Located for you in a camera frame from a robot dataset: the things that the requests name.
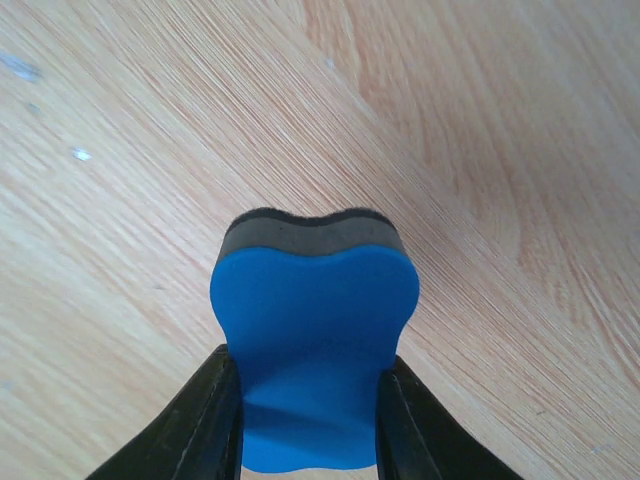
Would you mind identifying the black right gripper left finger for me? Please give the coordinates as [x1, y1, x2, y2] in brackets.
[89, 344, 243, 480]

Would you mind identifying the blue whiteboard eraser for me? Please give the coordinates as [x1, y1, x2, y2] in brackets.
[210, 208, 420, 474]

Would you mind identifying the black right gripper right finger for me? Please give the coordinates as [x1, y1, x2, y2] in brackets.
[375, 357, 521, 480]

